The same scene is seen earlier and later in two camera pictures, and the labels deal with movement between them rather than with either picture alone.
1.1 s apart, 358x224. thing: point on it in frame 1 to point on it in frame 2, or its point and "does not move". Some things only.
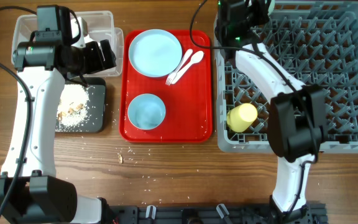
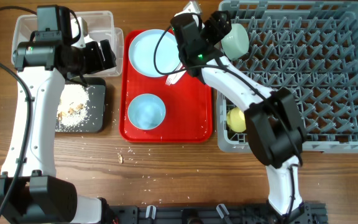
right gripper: (261, 8) to (224, 27)
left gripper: (97, 63) does not move
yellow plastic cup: (241, 116) does not move
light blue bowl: (146, 111) does not move
